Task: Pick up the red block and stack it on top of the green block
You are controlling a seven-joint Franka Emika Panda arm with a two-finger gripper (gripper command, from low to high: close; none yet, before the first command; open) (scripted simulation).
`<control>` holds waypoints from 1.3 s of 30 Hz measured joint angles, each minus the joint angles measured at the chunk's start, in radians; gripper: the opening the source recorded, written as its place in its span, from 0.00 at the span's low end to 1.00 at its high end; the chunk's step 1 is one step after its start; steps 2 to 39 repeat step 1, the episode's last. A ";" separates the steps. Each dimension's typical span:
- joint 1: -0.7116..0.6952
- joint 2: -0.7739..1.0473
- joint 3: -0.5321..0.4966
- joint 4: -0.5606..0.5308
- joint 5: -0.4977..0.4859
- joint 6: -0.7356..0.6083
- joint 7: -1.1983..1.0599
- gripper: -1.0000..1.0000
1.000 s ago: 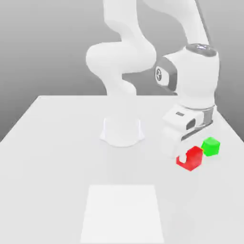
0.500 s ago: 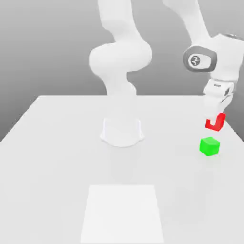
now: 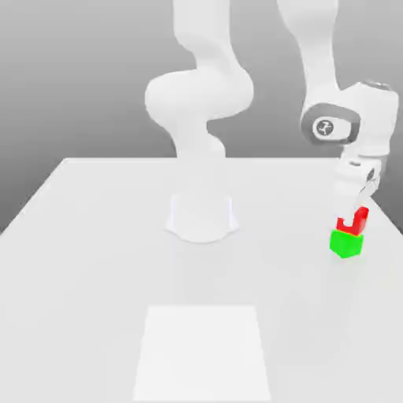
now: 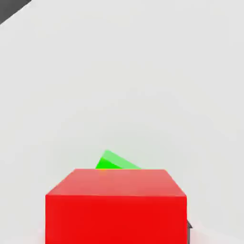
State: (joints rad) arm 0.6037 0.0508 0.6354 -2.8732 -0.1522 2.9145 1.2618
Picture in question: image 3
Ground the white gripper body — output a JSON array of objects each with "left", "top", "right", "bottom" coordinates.
[{"left": 332, "top": 170, "right": 379, "bottom": 209}]

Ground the small red cube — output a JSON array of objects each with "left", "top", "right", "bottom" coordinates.
[{"left": 335, "top": 205, "right": 370, "bottom": 237}]

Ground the small green cube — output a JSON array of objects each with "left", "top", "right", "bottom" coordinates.
[{"left": 328, "top": 228, "right": 365, "bottom": 260}]

